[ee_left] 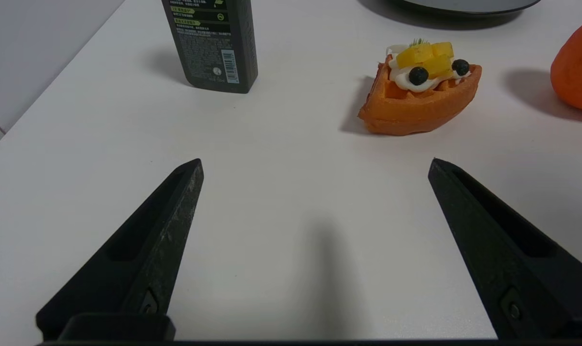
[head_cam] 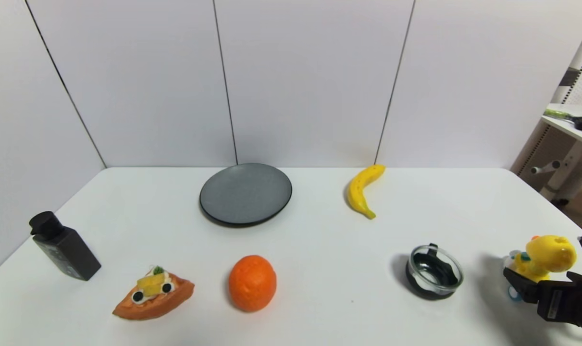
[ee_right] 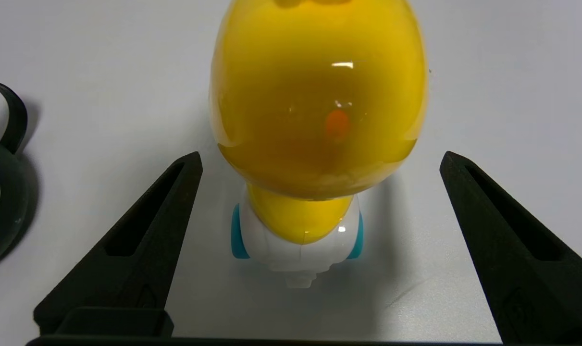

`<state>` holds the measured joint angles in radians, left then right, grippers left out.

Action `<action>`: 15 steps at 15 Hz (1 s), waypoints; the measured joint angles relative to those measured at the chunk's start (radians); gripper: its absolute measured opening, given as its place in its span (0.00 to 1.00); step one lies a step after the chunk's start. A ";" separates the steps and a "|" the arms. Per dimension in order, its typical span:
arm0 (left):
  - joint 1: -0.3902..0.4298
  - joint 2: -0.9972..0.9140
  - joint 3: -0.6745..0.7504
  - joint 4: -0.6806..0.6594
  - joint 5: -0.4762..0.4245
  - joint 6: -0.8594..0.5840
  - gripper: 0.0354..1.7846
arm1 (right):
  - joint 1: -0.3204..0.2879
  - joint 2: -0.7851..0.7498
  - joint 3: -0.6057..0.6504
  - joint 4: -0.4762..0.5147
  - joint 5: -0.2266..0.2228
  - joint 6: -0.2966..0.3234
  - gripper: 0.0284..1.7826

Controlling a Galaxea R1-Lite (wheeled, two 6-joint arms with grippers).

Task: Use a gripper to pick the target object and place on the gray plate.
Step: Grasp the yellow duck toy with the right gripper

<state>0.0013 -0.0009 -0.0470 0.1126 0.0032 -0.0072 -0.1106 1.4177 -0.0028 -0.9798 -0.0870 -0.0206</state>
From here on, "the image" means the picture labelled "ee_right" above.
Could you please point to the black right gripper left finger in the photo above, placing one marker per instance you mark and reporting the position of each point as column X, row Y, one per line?
column 127, row 269

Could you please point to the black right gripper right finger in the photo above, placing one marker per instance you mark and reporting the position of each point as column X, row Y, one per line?
column 526, row 288

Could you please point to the yellow duck toy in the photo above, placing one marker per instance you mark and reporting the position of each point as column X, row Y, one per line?
column 315, row 96

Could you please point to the glass cup with black base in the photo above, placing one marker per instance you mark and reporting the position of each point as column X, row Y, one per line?
column 7, row 202

